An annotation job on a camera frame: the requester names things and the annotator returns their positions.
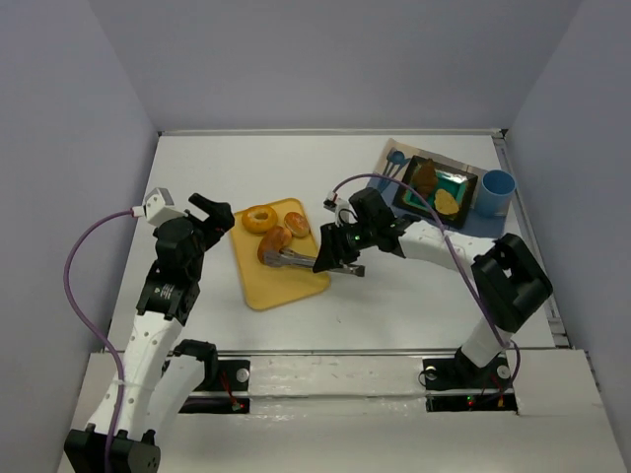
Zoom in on round white bread roll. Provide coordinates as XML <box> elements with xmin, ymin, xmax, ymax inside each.
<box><xmin>257</xmin><ymin>226</ymin><xmax>293</xmax><ymax>264</ymax></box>

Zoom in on metal tongs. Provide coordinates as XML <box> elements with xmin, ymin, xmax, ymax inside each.
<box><xmin>264</xmin><ymin>248</ymin><xmax>366</xmax><ymax>277</ymax></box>

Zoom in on chocolate croissant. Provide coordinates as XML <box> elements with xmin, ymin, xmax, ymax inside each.
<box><xmin>411</xmin><ymin>159</ymin><xmax>439</xmax><ymax>198</ymax></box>

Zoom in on seeded bread slice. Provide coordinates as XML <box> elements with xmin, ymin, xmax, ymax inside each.
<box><xmin>434</xmin><ymin>188</ymin><xmax>459</xmax><ymax>216</ymax></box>

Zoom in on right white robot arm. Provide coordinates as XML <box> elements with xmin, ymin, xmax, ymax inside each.
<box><xmin>313</xmin><ymin>218</ymin><xmax>553</xmax><ymax>380</ymax></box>

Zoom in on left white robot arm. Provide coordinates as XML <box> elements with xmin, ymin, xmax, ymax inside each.
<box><xmin>63</xmin><ymin>188</ymin><xmax>235</xmax><ymax>472</ymax></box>

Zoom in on orange bagel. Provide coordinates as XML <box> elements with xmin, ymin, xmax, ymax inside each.
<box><xmin>242</xmin><ymin>205</ymin><xmax>278</xmax><ymax>235</ymax></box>

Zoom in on cream filled bun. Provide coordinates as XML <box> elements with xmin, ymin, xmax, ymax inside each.
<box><xmin>284</xmin><ymin>212</ymin><xmax>311</xmax><ymax>238</ymax></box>

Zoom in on yellow tray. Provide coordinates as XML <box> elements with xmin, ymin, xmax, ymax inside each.
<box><xmin>231</xmin><ymin>198</ymin><xmax>330</xmax><ymax>310</ymax></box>

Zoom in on blue plastic knife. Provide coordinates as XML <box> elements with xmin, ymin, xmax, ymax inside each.
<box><xmin>384</xmin><ymin>163</ymin><xmax>405</xmax><ymax>179</ymax></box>

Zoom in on blue plastic fork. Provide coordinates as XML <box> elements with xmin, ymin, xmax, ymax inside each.
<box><xmin>378</xmin><ymin>156</ymin><xmax>394</xmax><ymax>192</ymax></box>

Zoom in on blue plastic spoon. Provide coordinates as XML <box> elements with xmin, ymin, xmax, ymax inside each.
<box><xmin>386</xmin><ymin>150</ymin><xmax>408</xmax><ymax>165</ymax></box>

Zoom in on black and green plate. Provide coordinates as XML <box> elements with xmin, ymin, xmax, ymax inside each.
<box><xmin>392</xmin><ymin>156</ymin><xmax>478</xmax><ymax>230</ymax></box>

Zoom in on blue cup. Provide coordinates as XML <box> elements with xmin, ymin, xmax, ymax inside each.
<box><xmin>474</xmin><ymin>169</ymin><xmax>516</xmax><ymax>218</ymax></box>

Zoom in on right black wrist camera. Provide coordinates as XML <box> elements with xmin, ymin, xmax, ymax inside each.
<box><xmin>323</xmin><ymin>187</ymin><xmax>395</xmax><ymax>229</ymax></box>

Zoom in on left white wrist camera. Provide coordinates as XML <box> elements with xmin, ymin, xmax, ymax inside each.
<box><xmin>143</xmin><ymin>187</ymin><xmax>175</xmax><ymax>227</ymax></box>

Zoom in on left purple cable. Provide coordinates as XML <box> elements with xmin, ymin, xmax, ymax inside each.
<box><xmin>62</xmin><ymin>208</ymin><xmax>146</xmax><ymax>473</ymax></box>

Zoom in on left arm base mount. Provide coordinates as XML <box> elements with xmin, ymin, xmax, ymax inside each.
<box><xmin>171</xmin><ymin>339</ymin><xmax>250</xmax><ymax>415</ymax></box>

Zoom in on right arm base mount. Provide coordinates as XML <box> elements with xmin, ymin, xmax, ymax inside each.
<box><xmin>418</xmin><ymin>355</ymin><xmax>518</xmax><ymax>413</ymax></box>

